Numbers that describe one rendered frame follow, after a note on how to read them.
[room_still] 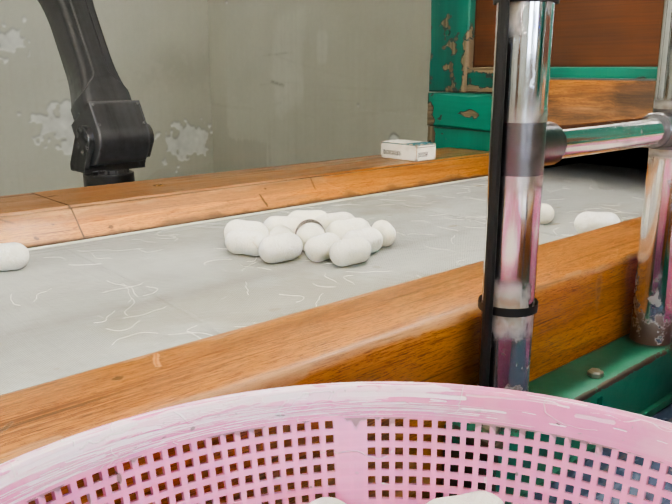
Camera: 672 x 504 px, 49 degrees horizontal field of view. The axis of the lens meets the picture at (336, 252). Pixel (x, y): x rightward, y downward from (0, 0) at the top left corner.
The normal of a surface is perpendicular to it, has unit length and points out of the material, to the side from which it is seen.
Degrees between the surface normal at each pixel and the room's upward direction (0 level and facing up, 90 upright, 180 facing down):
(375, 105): 90
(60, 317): 0
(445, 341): 87
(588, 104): 67
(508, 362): 90
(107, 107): 60
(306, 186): 45
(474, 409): 75
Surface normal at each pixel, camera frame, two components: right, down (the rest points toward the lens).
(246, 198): 0.47, -0.56
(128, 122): 0.59, -0.33
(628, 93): -0.68, -0.24
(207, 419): 0.44, -0.04
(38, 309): 0.00, -0.97
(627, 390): 0.67, 0.18
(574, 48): -0.74, 0.16
